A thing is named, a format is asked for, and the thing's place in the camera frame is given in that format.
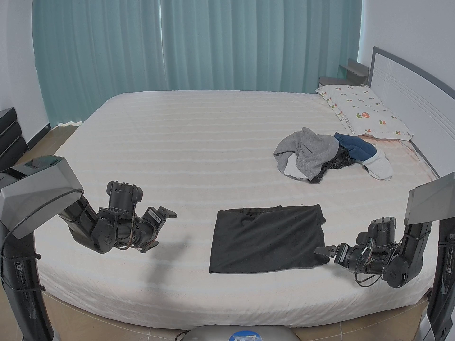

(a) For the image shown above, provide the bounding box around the blue-green curtain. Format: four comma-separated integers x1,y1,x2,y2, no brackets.
32,0,168,127
160,0,363,93

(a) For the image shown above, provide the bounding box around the black T-shirt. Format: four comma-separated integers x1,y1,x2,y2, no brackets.
209,204,327,273

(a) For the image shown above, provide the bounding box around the black chest of drawers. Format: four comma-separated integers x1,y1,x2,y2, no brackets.
0,107,27,171

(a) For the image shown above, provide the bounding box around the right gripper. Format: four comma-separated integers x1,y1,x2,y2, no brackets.
334,244,354,267

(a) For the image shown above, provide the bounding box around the pile of clothes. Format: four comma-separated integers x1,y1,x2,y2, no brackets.
274,127,393,185

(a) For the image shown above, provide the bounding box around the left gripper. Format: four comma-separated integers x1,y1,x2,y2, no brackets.
144,207,167,239

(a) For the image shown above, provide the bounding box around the black cable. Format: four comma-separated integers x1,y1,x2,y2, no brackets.
355,270,384,289

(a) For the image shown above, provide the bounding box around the white printed pillow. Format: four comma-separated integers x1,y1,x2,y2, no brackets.
315,84,414,141

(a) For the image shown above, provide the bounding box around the grey bedside table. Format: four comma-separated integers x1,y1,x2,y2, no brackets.
319,58,369,87

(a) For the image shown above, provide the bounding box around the bed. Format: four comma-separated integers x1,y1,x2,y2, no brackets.
34,46,455,329

